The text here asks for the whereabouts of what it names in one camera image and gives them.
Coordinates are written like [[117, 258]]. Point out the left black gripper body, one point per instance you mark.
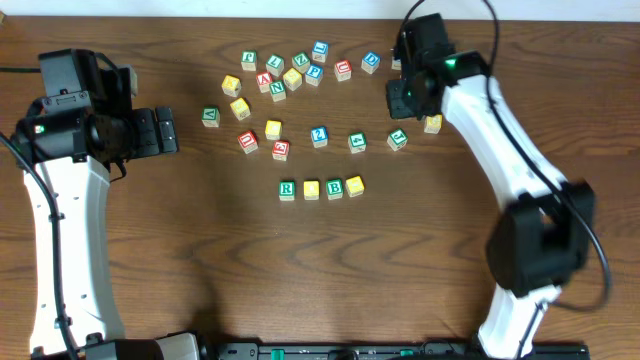
[[163, 130]]

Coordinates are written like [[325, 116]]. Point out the yellow O block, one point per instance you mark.
[[355, 186], [311, 189]]

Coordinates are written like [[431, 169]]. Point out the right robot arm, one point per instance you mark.
[[542, 236]]

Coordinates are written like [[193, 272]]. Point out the blue D block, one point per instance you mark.
[[370, 62]]

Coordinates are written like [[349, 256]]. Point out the green N block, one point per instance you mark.
[[277, 91]]

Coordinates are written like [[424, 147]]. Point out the green V block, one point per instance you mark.
[[211, 117]]

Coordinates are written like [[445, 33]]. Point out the blue S block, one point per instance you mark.
[[396, 64]]

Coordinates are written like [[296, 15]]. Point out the blue block top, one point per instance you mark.
[[320, 51]]

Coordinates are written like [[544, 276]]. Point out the green L block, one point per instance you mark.
[[275, 65]]

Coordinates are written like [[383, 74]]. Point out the red A block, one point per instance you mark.
[[264, 80]]

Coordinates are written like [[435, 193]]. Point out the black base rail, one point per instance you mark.
[[446, 350]]

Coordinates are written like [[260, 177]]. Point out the green R block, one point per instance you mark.
[[287, 190]]

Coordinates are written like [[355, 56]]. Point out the yellow G block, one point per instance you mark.
[[433, 124]]

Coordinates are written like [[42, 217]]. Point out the green 4 block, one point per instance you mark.
[[357, 142]]

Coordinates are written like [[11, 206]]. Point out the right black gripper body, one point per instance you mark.
[[407, 100]]

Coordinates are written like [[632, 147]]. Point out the red u block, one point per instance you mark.
[[342, 70], [248, 142]]

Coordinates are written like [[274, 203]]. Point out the yellow block near N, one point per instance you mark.
[[292, 79]]

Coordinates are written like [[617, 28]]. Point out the green J block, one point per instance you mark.
[[397, 139]]

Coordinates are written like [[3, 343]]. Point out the red E block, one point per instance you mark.
[[280, 150]]

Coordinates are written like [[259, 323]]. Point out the yellow block far left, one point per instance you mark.
[[231, 86]]

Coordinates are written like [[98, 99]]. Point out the green Z block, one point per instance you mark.
[[301, 62]]

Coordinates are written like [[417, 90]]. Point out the blue P block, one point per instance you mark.
[[314, 75]]

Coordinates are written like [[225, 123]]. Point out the red U block lower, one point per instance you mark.
[[248, 142]]

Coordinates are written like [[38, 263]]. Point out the red U block upper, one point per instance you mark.
[[342, 70]]

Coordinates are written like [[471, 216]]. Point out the green B block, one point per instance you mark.
[[334, 189]]

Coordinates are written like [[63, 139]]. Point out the green block far left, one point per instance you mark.
[[249, 60]]

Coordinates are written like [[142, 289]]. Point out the blue 2 block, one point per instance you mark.
[[319, 136]]

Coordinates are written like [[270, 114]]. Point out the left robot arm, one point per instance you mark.
[[76, 315]]

